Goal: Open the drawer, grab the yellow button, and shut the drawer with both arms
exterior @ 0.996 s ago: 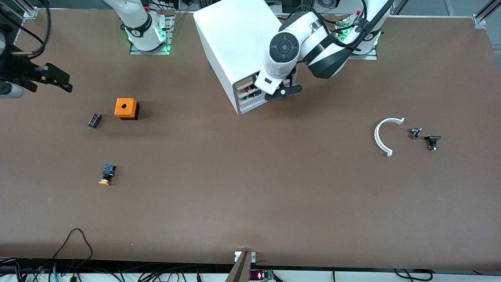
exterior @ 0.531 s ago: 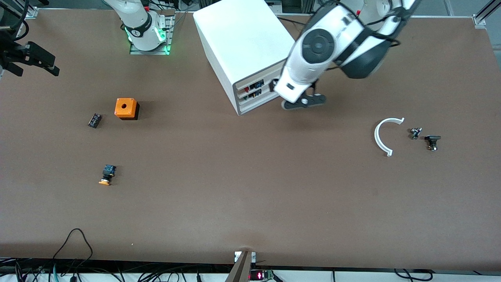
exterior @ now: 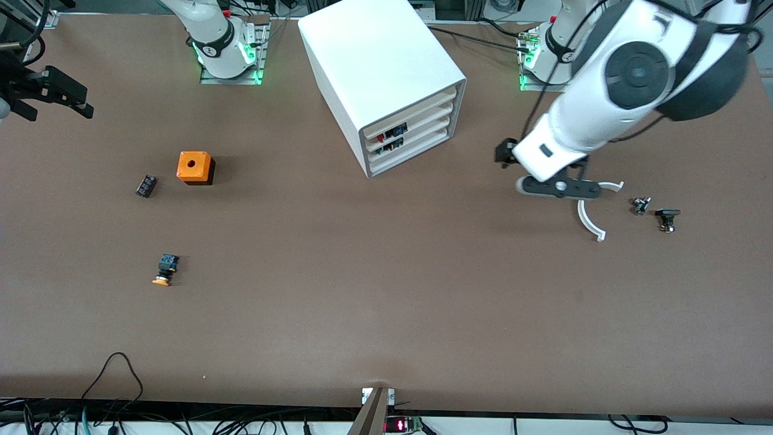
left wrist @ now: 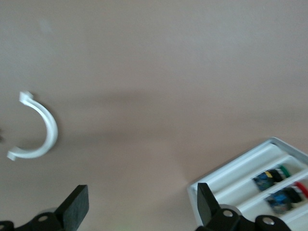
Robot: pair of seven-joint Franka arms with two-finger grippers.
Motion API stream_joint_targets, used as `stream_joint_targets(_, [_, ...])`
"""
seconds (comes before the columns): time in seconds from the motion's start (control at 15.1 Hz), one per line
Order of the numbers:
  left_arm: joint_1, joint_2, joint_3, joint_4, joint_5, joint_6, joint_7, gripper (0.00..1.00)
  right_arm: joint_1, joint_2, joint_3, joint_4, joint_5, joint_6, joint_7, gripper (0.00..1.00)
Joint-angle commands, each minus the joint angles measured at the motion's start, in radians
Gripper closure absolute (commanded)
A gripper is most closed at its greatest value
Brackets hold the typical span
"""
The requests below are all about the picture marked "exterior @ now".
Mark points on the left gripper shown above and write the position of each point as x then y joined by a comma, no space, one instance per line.
503,152

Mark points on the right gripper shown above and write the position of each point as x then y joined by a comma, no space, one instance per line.
24,84

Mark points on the orange capped push button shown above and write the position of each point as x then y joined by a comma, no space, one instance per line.
167,266

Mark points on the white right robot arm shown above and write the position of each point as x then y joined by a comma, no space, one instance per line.
211,24

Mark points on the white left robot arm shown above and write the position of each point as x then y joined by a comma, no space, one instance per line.
580,115

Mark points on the red blue button parts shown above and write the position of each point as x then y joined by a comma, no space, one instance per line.
395,130

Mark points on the red yellow button parts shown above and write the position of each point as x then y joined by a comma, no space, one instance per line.
392,145

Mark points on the white semicircular clamp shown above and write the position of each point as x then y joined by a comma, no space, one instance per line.
586,223

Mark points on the small black terminal block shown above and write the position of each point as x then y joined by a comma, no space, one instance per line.
146,186

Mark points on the chrome metal pipe fitting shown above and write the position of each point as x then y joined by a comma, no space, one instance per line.
640,206

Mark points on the orange box with hole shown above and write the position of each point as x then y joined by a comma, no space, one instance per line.
202,169

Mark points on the red display device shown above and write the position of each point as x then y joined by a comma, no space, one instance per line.
401,425

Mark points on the aluminium profile beam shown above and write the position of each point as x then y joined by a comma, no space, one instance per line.
371,417

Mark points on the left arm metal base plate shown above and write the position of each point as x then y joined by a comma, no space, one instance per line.
526,84

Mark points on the aluminium corner post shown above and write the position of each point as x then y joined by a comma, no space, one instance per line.
45,15
762,8

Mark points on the black switch component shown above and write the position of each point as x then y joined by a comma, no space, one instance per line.
667,213

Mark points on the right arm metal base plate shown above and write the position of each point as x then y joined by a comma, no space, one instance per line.
232,80

